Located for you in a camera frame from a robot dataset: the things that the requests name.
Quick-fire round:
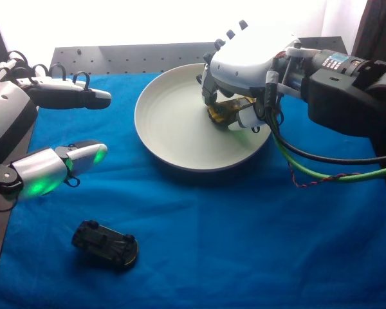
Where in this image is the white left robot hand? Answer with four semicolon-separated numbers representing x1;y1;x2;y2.
0;50;113;212

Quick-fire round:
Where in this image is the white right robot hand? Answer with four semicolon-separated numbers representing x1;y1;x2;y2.
195;19;302;133

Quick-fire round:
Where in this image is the yellow toy car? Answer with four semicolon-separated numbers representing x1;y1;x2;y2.
207;96;257;129

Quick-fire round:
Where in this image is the green toy car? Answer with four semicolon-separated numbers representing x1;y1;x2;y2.
71;220;140;268

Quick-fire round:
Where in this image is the white round plate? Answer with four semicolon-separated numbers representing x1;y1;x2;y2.
134;62;274;172

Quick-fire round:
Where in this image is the blue cloth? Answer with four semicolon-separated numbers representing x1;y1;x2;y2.
0;72;386;309

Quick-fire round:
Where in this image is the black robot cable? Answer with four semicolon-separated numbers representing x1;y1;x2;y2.
264;72;386;167

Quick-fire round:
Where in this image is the red-black twisted wire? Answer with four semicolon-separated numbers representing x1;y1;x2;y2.
288;160;361;191

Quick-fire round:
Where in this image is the green braided cable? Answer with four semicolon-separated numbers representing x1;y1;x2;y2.
270;122;386;185

